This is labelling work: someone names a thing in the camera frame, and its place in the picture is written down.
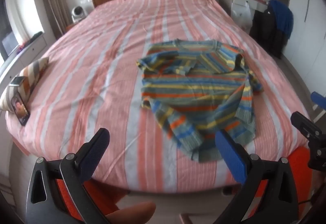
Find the diagonally striped pillow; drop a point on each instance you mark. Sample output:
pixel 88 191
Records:
pixel 30 73

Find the small flat box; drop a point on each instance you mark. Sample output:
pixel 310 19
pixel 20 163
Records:
pixel 17 81

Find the striped knitted sweater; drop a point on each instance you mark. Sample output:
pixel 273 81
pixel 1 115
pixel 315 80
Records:
pixel 198 86

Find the blue cloth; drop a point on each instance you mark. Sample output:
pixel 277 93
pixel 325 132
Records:
pixel 282 17

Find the white plastic bag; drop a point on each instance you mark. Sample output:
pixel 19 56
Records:
pixel 242 16

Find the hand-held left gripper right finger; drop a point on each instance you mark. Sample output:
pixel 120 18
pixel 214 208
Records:
pixel 230 155

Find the white wardrobe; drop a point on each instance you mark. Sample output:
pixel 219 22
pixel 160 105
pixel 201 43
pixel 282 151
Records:
pixel 310 30

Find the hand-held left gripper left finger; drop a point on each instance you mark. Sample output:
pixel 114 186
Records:
pixel 95 148

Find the black hanging clothes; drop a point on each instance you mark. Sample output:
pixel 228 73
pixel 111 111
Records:
pixel 267 33

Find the bed with pink striped sheet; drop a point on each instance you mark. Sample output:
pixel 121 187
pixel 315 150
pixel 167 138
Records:
pixel 101 73

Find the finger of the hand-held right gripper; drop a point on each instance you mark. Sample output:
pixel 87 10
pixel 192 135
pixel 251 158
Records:
pixel 318 98
pixel 303 122

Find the window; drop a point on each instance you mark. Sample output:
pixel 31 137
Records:
pixel 7 30

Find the white round device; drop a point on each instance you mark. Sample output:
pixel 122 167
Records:
pixel 77 13

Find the dark items on windowsill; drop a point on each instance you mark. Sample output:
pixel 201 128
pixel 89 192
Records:
pixel 34 36

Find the white window-side desk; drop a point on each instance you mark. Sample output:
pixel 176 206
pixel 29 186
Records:
pixel 33 48

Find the black smartphone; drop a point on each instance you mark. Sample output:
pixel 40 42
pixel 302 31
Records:
pixel 20 109

